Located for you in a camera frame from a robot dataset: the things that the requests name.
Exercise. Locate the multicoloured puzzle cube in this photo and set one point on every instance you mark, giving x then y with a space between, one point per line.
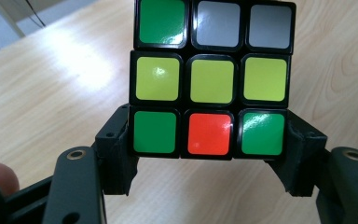
213 81

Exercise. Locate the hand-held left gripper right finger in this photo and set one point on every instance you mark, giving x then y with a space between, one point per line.
304 155

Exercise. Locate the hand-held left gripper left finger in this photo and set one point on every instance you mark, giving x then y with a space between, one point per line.
115 161

